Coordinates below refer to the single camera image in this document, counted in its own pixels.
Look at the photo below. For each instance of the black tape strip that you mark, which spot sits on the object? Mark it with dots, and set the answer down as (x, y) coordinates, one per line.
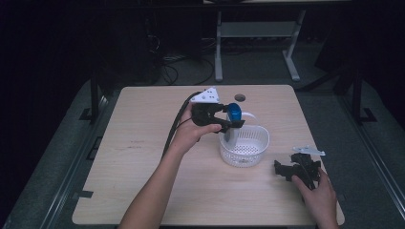
(84, 194)

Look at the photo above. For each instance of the person's left hand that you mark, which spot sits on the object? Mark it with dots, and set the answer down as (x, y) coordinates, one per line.
(189, 135)

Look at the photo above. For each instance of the person's right hand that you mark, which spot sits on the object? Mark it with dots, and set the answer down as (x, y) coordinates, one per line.
(320, 200)

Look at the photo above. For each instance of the white and blue tube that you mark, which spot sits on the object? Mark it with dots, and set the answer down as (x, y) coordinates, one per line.
(232, 136)

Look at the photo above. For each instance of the grey metal rail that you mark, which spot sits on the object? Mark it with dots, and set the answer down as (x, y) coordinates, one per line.
(375, 159)
(70, 171)

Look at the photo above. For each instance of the white metal desk frame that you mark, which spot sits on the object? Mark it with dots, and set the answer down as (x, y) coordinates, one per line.
(258, 29)

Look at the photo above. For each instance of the black metal stand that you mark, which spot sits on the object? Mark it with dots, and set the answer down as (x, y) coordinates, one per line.
(357, 95)
(94, 95)

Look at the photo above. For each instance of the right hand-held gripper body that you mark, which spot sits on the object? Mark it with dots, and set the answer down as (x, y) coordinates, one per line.
(305, 167)

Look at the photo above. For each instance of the white plastic basket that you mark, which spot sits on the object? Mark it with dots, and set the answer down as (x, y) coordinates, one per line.
(251, 149)

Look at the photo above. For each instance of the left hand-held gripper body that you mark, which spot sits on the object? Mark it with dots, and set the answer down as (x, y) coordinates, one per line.
(205, 109)

